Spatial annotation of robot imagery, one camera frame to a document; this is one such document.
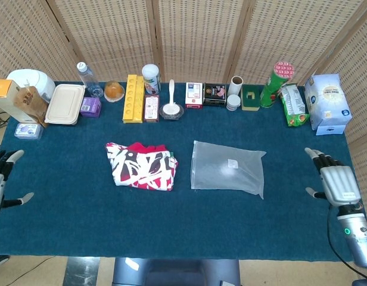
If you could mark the dark red labelled box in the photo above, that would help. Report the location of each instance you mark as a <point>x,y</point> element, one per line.
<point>151,108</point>

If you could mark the small white desiccant packet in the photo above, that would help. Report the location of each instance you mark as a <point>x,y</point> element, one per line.
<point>232,163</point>

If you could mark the blue carpet table cover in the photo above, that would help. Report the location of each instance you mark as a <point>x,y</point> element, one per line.
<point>82,223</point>

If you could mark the green snack bag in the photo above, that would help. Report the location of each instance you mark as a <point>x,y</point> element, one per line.
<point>293,104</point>

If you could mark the cream orange carton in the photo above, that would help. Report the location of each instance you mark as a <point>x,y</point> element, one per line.
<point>4,98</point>

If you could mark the black caster wheel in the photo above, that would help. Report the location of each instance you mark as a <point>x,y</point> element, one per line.
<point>0,259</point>

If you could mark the red white carton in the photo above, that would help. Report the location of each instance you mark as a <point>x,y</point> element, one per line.
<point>194,95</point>

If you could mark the purple small box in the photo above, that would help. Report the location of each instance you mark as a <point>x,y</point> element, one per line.
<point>90,107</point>

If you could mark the small white flat box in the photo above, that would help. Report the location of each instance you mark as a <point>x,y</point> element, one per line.
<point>331,130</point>

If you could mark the black printed tin box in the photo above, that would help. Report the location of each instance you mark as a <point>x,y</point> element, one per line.
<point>214,95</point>

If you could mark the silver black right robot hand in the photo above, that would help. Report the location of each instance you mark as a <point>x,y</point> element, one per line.
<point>340,184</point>

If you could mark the red white printed garment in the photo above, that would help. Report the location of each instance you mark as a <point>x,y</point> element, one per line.
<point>141,169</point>

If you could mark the green chips can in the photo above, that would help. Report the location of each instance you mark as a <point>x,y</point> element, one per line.
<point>274,86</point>

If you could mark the white printed canister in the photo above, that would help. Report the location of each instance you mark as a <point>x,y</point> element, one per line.
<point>151,77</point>

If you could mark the white rice spoon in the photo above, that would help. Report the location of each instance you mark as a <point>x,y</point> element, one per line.
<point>172,92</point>

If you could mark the yellow holed block tray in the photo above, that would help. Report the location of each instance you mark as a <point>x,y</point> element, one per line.
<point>132,101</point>

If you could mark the woven rattan folding screen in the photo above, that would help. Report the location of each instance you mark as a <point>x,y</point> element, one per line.
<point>195,35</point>

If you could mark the beige lidded lunch box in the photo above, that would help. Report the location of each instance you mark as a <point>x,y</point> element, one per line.
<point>65,102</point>

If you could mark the small white jar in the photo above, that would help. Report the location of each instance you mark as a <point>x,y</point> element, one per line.
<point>233,102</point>

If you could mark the white paper roll tube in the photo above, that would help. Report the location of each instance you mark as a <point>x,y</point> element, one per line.
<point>235,86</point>

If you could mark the orange jelly cup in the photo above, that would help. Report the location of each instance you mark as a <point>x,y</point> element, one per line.
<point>114,90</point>

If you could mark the green yellow sponge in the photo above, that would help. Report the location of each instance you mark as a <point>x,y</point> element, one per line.
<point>250,98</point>

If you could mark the bagged red white garment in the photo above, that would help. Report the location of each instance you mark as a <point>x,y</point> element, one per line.
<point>213,175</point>

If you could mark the clear plastic water bottle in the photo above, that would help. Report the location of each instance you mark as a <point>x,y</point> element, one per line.
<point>88,79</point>

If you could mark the patterned glass bowl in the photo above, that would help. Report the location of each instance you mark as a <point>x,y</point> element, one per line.
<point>171,116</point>

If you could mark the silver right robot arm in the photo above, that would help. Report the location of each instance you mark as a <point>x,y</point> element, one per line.
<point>359,235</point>

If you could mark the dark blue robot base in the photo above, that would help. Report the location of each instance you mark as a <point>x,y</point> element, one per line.
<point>171,272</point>

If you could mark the brown paper pouch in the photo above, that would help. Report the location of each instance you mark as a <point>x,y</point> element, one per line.
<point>30,104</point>

